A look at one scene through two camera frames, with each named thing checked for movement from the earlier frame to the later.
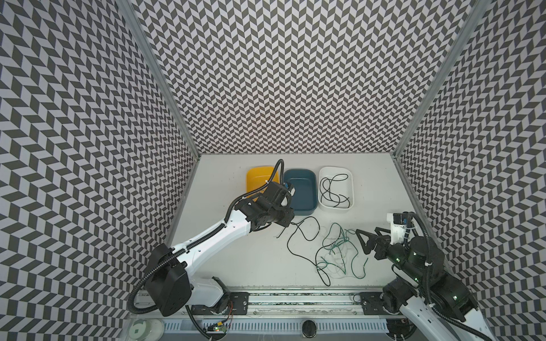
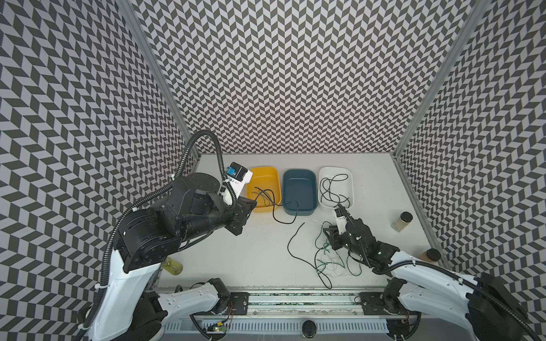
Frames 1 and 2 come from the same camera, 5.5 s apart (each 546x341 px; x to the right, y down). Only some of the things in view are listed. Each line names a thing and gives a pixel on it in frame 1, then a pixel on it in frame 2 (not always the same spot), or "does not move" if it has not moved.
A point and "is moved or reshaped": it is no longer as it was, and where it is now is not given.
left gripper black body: [281, 214] -> [234, 217]
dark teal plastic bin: [305, 202] does not move
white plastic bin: [335, 188] does not move
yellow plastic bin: [257, 176] does not move
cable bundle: [338, 259] is moved or reshaped
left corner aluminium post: [131, 16] does not move
